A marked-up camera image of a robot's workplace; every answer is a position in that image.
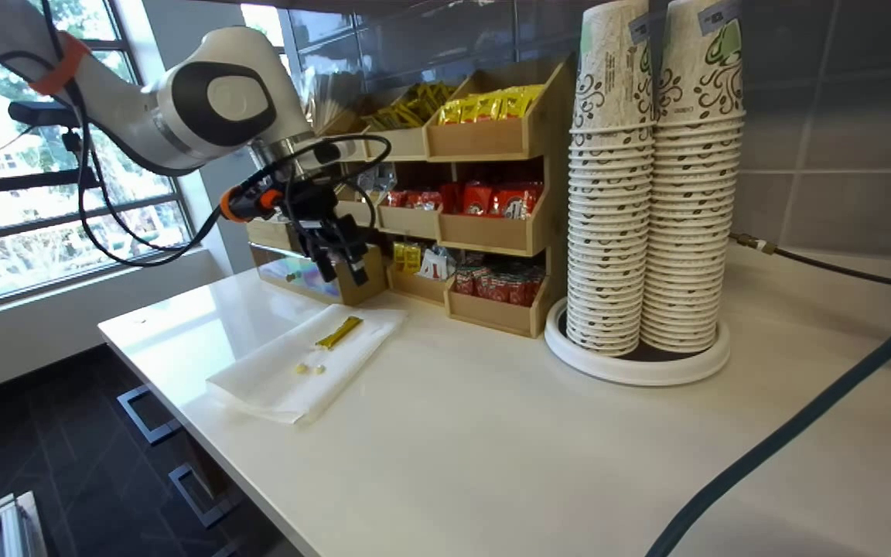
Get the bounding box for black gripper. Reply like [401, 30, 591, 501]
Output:
[280, 179, 368, 285]

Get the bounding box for yellow mayonnaise sachet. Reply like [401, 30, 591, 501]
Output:
[315, 316, 363, 350]

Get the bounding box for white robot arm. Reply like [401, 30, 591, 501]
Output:
[0, 0, 368, 285]

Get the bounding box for clear acrylic tea box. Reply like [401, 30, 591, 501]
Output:
[259, 256, 340, 300]

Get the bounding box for red sachets in middle bin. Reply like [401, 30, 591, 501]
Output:
[382, 179, 540, 220]

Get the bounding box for wooden condiment organizer rack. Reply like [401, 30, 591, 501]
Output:
[253, 63, 568, 338]

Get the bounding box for white paper towel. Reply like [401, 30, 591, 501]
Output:
[206, 307, 406, 425]

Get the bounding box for yellow sachets in top bin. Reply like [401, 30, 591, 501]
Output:
[365, 83, 540, 131]

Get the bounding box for stack of patterned paper cups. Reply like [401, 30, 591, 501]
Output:
[566, 0, 653, 354]

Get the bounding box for white round cup tray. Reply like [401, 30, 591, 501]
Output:
[543, 300, 734, 387]

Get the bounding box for dark cable on counter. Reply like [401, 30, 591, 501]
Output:
[644, 236, 891, 557]

